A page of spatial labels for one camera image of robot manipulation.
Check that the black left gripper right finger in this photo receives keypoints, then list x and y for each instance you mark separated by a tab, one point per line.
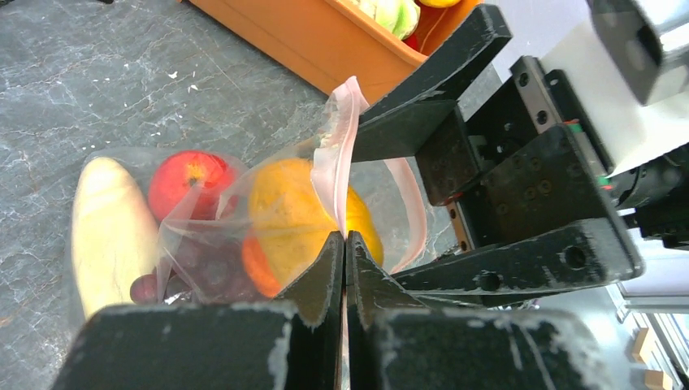
397	342

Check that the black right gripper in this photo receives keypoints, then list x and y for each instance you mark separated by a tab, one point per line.
525	177

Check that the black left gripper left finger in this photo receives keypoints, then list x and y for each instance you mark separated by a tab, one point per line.
291	342

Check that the yellow orange toy fruit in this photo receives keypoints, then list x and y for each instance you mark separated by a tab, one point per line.
288	218

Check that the purple toy grapes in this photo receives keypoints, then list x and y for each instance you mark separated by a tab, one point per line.
198	271

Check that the clear zip top bag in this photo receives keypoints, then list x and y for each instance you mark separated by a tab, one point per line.
330	150

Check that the red toy apple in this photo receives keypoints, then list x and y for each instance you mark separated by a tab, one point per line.
199	174

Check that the yellow toy lemon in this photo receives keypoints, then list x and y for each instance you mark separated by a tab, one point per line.
439	4

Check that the white daikon radish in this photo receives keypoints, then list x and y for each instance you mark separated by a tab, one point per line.
113	235

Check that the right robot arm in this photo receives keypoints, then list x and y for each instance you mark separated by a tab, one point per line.
662	199

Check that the white toy cauliflower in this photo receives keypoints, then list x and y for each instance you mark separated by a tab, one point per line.
399	17

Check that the orange plastic basket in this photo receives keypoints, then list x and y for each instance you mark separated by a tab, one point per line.
326	42

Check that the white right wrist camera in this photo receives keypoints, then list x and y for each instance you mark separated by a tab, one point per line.
628	64

